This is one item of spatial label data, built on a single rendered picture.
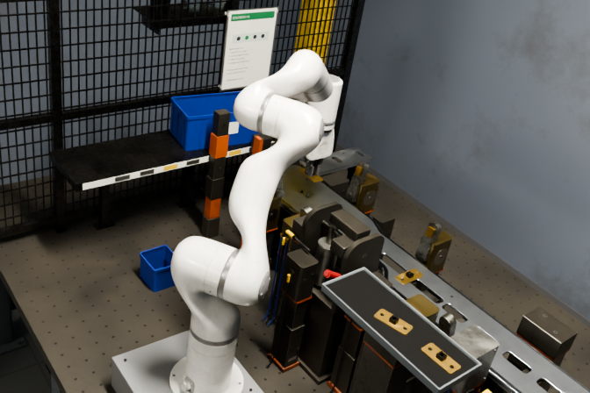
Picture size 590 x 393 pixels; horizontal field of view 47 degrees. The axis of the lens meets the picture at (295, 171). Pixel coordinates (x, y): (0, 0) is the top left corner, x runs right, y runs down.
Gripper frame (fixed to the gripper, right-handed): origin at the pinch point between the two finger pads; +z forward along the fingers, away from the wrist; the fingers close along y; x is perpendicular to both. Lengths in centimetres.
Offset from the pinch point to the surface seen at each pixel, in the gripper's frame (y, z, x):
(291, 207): -9.5, 10.1, -3.3
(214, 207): -16.2, 27.4, 28.5
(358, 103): 170, 66, 142
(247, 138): -1.3, 5.3, 34.2
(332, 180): 17.5, 12.4, 7.0
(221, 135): -16.5, -1.4, 28.5
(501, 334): 5, 10, -76
